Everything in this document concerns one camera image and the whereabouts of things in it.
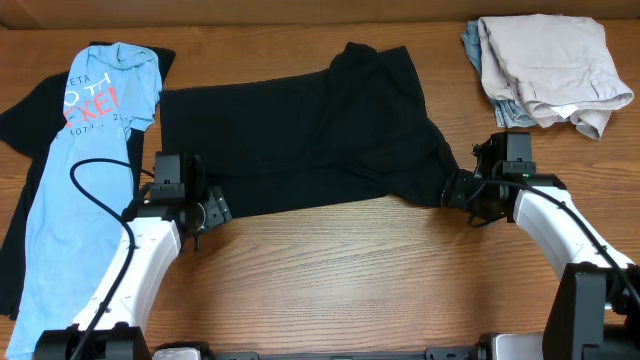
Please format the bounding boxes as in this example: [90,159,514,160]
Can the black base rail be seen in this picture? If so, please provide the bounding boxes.
[149,341,496,360]

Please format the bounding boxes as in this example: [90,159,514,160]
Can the light blue t-shirt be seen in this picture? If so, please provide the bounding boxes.
[6,42,162,359]

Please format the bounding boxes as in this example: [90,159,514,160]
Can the folded blue jeans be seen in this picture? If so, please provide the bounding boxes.
[461,20,536,128]

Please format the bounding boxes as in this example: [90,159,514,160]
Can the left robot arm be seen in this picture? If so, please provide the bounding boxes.
[33,152,232,360]

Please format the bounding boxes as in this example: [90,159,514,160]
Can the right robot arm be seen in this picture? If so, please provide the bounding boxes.
[425,132,639,360]

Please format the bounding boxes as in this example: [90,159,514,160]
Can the beige folded shorts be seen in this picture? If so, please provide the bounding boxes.
[477,14,634,139]

